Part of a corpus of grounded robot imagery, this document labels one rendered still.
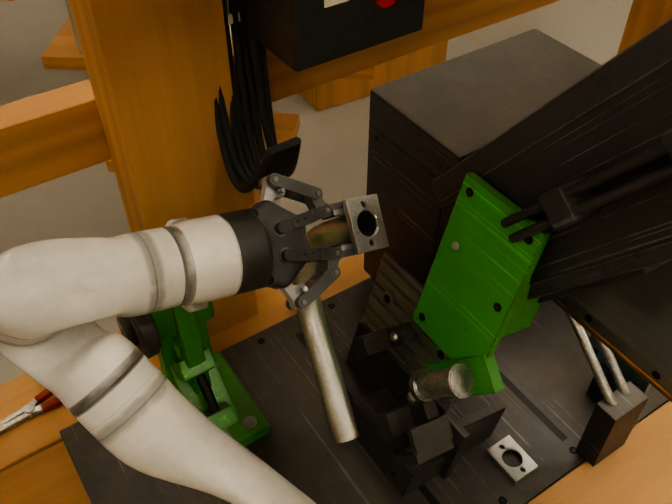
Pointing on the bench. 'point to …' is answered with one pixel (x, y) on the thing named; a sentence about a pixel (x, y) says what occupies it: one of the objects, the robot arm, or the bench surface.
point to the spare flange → (509, 466)
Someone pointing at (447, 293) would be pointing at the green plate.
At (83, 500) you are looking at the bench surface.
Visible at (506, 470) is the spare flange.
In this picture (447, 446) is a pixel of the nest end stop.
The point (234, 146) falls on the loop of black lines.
